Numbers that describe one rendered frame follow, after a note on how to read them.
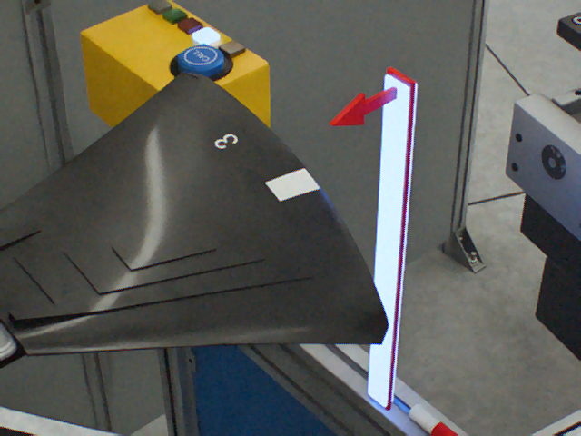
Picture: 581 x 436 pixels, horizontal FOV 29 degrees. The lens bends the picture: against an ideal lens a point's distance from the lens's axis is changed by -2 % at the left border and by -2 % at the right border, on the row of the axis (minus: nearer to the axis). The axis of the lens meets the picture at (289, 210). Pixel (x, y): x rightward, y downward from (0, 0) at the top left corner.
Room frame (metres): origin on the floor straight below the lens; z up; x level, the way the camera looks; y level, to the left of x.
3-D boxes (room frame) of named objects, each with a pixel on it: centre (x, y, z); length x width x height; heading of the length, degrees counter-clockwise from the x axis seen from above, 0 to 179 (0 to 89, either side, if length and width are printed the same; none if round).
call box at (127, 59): (0.88, 0.10, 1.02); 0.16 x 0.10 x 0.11; 40
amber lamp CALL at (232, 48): (0.87, 0.05, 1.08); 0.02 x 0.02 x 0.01; 40
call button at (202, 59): (0.84, 0.08, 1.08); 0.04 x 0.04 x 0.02
